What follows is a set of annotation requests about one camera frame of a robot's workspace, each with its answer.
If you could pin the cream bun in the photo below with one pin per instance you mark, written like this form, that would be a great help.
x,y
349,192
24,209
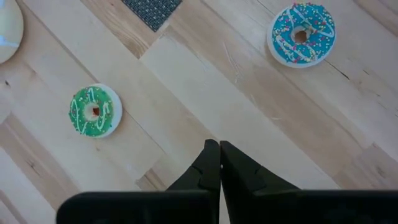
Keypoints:
x,y
9,28

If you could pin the small green sprinkle donut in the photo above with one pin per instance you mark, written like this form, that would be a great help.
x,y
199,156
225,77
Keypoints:
x,y
81,124

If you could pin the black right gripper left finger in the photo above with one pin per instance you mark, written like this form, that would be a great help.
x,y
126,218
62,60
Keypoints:
x,y
140,208

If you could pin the grey woven placemat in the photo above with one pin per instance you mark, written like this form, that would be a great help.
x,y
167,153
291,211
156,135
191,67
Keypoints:
x,y
152,12

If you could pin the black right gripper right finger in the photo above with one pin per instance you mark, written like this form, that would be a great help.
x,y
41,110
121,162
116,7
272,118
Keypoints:
x,y
295,208

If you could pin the small blue sprinkle donut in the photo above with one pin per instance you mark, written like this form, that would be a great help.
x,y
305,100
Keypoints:
x,y
320,46

